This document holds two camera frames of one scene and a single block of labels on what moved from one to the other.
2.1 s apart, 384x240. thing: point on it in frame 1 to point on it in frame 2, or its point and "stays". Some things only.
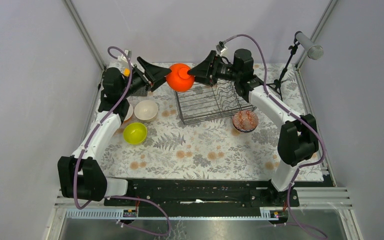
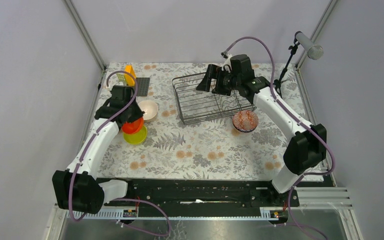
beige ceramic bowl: [146, 110] stays
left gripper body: [138, 80] to [135, 112]
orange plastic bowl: [178, 79] to [133, 127]
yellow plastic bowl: [135, 133] stays
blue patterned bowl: [245, 122] stays
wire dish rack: [205, 102] stays
